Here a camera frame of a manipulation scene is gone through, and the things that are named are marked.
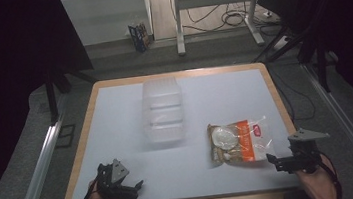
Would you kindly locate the black tripod stand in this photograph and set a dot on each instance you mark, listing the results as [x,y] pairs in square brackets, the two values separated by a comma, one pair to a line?
[51,93]

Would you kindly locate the clear orange snack packet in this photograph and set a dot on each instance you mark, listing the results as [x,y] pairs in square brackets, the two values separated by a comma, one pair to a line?
[236,141]

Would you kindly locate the white power strip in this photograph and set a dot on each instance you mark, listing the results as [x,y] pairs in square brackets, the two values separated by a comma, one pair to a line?
[271,15]

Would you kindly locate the aluminium floor rail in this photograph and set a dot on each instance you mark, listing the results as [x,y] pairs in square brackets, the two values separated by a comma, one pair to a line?
[352,126]
[36,182]

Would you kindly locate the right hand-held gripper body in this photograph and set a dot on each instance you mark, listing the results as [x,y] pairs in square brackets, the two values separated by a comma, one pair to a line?
[305,155]

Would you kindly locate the black curtain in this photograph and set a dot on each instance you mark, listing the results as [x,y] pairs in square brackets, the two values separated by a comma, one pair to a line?
[350,26]
[9,64]

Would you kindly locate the blue packet bag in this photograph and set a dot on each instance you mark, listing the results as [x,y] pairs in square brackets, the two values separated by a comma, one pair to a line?
[139,36]

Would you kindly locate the black metal stand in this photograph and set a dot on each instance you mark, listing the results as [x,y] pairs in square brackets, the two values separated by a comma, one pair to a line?
[321,63]

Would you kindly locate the clear plastic container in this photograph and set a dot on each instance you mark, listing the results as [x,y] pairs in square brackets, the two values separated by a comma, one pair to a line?
[163,111]

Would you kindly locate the person's right hand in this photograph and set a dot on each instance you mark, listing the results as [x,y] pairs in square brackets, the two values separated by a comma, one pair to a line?
[318,185]

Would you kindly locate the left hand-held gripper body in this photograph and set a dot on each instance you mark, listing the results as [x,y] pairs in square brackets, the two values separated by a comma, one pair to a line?
[117,183]

